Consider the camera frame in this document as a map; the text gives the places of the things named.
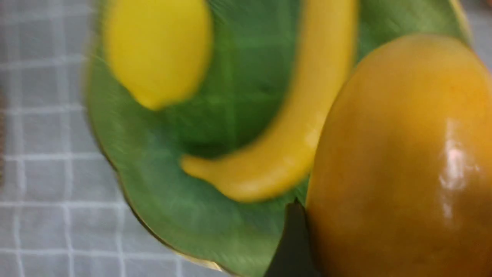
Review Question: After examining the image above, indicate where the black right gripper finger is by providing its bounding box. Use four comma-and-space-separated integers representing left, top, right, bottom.
264, 198, 321, 277

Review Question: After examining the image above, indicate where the yellow plastic banana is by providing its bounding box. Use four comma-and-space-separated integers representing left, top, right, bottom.
180, 0, 360, 203

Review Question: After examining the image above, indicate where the orange yellow mango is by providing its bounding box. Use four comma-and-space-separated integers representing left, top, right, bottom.
306, 33, 491, 277

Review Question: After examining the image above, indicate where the yellow plastic lemon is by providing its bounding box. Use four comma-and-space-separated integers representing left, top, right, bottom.
102, 0, 214, 110

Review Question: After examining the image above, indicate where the green leaf-shaped plate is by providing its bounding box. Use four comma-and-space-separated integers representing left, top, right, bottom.
85, 0, 473, 277

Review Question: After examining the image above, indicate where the grey checked tablecloth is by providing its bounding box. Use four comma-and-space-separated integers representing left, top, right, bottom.
0, 0, 492, 277

